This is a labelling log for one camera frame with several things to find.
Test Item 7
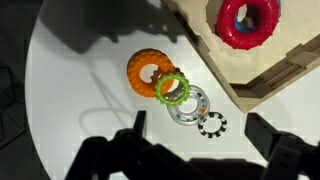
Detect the clear ring with beads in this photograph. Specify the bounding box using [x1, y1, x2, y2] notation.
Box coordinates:
[166, 84, 212, 127]

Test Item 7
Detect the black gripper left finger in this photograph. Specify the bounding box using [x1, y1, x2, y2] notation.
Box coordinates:
[133, 110, 147, 137]

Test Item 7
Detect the yellow-green ring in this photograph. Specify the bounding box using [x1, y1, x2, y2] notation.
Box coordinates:
[154, 71, 191, 107]

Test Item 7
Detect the red ring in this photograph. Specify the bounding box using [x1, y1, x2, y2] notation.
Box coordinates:
[215, 0, 281, 51]

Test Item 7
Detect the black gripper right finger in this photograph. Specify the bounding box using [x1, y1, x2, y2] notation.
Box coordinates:
[244, 113, 281, 160]

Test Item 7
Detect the orange ring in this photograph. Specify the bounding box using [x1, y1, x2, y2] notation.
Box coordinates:
[126, 48, 177, 99]

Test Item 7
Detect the black and white ring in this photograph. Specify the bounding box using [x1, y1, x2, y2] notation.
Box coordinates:
[197, 111, 228, 139]

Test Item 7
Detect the wooden tray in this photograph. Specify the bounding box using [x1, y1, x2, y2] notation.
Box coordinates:
[161, 0, 320, 112]

